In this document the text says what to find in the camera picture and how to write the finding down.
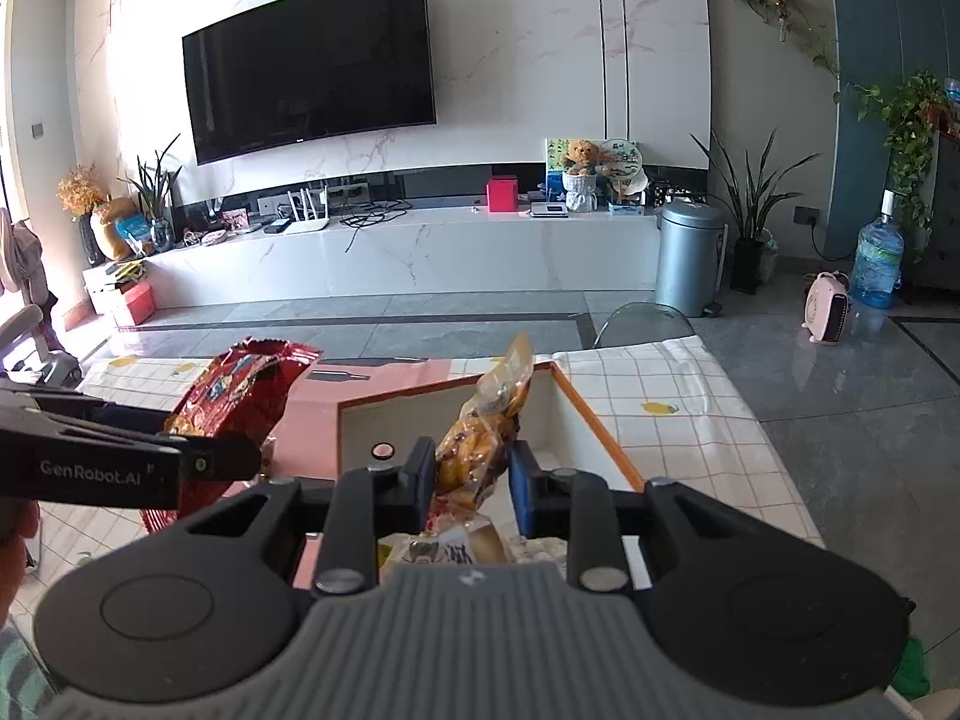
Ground dried yellow flowers in vase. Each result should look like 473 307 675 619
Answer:
58 165 110 267

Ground black cables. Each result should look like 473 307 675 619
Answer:
341 199 413 230

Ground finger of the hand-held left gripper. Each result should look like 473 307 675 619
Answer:
0 381 170 434
180 435 261 482

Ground clear packet of brown snacks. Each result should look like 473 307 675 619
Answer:
427 331 535 533

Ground teal cloth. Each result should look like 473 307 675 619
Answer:
0 615 55 720

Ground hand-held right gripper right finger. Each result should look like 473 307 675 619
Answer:
510 441 758 593

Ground round painted fan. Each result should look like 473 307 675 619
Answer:
598 139 644 203

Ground long-leaf plant in black pot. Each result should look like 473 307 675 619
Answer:
690 127 822 295

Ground white router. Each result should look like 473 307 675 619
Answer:
283 186 332 235

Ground person's left hand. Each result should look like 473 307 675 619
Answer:
0 501 42 616

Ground white marble tv cabinet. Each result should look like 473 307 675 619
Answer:
146 199 665 312

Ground green pothos plant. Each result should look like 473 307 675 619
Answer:
855 71 953 263

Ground grey side cabinet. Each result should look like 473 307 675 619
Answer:
911 127 960 293

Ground red snack packet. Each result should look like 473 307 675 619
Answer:
141 340 322 533

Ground white cardboard box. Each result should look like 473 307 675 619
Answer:
82 264 151 316

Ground orange box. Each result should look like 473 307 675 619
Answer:
337 361 647 593

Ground red cardboard box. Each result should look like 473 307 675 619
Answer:
112 283 156 329

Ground transparent chair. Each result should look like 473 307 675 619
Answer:
596 302 695 350

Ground grey metal trash can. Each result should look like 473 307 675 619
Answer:
656 200 726 318

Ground large blue water bottle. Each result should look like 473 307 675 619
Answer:
850 191 906 308

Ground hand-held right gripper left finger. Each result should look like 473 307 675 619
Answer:
186 441 438 595

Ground tan packet with white label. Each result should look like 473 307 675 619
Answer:
399 521 518 569

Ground small green object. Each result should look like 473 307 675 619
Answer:
892 634 932 698

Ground pink table mat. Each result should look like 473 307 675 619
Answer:
259 358 451 590

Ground grey black chair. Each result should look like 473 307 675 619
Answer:
0 305 83 391

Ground hanging vine plant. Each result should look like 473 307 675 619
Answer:
726 0 841 102

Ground hanging beige clothes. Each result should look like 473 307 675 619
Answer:
0 206 46 293

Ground black flat television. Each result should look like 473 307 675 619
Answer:
182 0 437 166

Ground green painted picture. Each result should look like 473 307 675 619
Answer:
545 139 578 185

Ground pink fan heater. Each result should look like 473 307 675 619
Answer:
802 272 854 346

